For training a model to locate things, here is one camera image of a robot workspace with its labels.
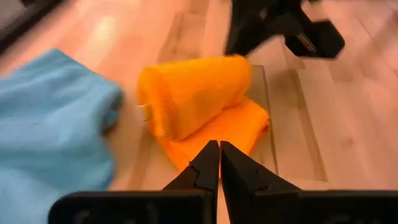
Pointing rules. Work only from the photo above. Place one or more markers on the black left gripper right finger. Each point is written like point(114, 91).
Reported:
point(239, 174)

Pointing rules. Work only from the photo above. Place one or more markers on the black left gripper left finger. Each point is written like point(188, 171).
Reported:
point(202, 169)

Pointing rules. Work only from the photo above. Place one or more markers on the orange microfiber towel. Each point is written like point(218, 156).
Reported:
point(192, 93)

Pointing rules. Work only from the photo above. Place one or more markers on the blue microfiber towel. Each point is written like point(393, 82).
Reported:
point(46, 124)

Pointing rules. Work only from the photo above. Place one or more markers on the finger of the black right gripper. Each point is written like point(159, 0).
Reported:
point(237, 39)
point(256, 34)

